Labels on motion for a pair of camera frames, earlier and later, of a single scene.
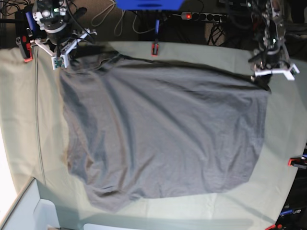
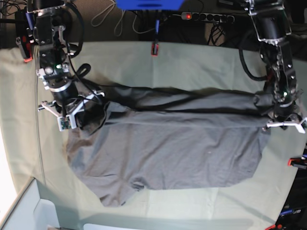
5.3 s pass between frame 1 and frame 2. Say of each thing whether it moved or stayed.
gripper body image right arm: moved
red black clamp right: stayed
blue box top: stayed
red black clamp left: stayed
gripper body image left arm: moved
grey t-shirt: moved
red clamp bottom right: stayed
